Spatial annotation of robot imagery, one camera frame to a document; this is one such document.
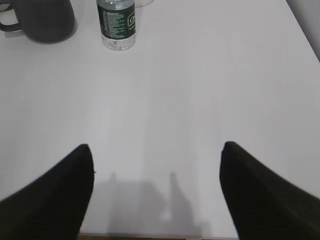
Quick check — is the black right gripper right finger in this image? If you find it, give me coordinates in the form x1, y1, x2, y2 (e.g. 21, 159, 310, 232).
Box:
219, 141, 320, 240

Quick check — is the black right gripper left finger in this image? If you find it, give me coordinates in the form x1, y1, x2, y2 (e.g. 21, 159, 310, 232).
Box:
0, 144, 95, 240

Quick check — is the clear water bottle green label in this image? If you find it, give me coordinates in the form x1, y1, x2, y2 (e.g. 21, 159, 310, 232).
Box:
96, 0, 136, 52

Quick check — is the dark grey ceramic mug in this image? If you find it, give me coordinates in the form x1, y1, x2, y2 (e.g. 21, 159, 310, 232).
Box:
0, 0, 76, 44

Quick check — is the white ceramic mug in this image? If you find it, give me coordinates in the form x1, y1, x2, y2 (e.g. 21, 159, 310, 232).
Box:
135, 0, 154, 8

